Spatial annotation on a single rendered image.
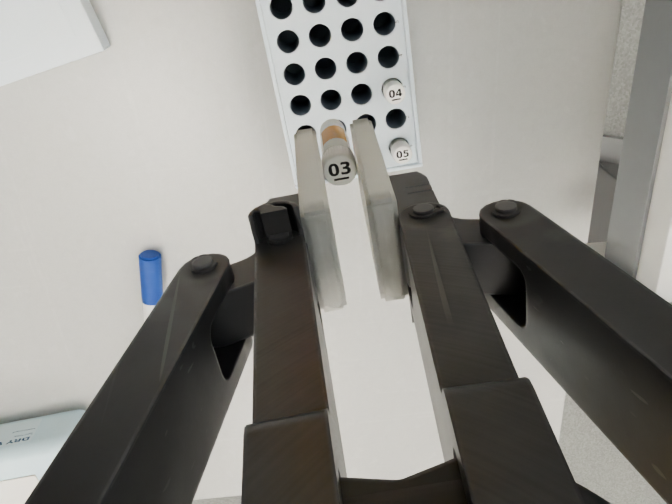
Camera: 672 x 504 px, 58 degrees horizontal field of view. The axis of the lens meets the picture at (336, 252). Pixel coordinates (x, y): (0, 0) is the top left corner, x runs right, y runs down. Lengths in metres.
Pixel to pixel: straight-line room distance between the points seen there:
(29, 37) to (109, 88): 0.05
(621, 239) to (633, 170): 0.04
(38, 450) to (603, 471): 1.65
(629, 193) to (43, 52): 0.36
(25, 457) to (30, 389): 0.05
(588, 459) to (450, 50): 1.60
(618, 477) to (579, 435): 0.23
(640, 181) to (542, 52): 0.12
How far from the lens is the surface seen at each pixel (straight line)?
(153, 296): 0.47
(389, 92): 0.37
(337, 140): 0.23
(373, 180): 0.16
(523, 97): 0.44
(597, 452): 1.91
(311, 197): 0.16
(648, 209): 0.37
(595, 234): 1.30
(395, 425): 0.58
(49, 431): 0.57
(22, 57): 0.43
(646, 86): 0.37
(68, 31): 0.42
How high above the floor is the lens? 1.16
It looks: 61 degrees down
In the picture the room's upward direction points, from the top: 173 degrees clockwise
